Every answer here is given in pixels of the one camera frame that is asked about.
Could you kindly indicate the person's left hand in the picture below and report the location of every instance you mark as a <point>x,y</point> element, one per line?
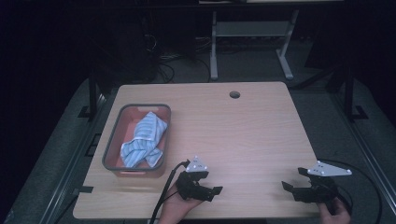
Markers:
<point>176,207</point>

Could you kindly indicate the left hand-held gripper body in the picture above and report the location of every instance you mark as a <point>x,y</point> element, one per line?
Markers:
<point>190,183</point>

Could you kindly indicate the black tape strip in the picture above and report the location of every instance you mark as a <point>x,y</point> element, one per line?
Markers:
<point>84,189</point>

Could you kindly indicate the black metal stand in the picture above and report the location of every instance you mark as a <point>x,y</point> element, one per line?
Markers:
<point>349,93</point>
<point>92,93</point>

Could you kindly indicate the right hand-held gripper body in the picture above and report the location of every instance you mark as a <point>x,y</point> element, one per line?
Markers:
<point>320,186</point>

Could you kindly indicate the blue striped cloth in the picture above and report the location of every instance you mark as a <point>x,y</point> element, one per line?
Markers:
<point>146,137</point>

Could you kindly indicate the pink basket with grey rim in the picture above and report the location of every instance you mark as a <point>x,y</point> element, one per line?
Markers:
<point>127,123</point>

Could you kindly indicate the grey metal desk frame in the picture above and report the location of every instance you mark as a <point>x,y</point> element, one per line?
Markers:
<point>249,29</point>

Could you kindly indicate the person's right hand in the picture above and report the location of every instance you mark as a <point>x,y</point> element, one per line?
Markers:
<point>334,214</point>

